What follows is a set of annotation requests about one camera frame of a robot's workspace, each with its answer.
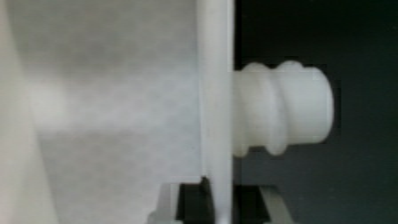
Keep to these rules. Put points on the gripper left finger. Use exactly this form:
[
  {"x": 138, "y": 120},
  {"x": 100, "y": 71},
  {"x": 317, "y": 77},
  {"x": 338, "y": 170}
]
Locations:
[{"x": 186, "y": 204}]

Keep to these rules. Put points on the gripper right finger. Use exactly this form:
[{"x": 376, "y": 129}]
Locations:
[{"x": 259, "y": 205}]

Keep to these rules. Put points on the white cabinet door panel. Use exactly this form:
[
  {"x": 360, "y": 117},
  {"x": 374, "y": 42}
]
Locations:
[{"x": 132, "y": 111}]

